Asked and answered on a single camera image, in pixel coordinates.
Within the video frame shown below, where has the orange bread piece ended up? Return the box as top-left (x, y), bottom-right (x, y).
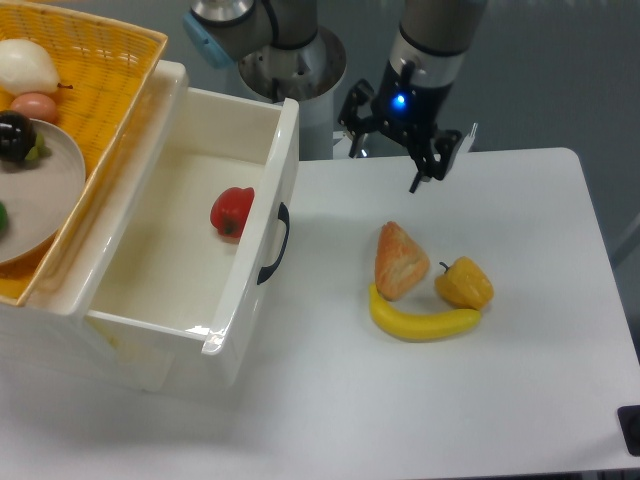
top-left (374, 221), bottom-right (431, 301)

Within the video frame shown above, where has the grey round plate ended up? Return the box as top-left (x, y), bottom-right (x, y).
top-left (1, 120), bottom-right (86, 264)

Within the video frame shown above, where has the white drawer cabinet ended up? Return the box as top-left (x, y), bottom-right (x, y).
top-left (1, 61), bottom-right (189, 391)

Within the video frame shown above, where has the yellow banana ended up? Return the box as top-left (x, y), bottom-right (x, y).
top-left (368, 284), bottom-right (482, 342)

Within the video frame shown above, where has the dark purple mangosteen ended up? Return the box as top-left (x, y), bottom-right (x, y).
top-left (0, 110), bottom-right (51, 163)

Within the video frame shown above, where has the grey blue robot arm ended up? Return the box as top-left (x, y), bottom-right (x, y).
top-left (183, 1), bottom-right (487, 185)

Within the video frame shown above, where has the red bell pepper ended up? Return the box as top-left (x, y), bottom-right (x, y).
top-left (210, 187), bottom-right (255, 239)

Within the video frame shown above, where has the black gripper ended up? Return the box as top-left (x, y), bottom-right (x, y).
top-left (337, 79), bottom-right (462, 193)

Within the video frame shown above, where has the white table bracket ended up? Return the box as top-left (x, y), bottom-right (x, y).
top-left (332, 131), bottom-right (370, 159)

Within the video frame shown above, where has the white drawer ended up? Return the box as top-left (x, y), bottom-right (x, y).
top-left (89, 88), bottom-right (299, 393)

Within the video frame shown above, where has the white pear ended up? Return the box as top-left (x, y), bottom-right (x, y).
top-left (1, 39), bottom-right (73, 96)

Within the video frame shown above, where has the yellow bell pepper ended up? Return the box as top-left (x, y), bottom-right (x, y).
top-left (434, 256), bottom-right (494, 310)

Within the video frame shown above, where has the yellow wicker basket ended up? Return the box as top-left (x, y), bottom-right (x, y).
top-left (1, 1), bottom-right (168, 306)

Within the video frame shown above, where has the black corner object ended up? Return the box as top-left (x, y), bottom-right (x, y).
top-left (617, 405), bottom-right (640, 457)

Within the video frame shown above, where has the pink peach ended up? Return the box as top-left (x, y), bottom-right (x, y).
top-left (10, 92), bottom-right (58, 124)

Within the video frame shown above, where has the green fruit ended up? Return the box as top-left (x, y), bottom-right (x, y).
top-left (0, 202), bottom-right (9, 236)

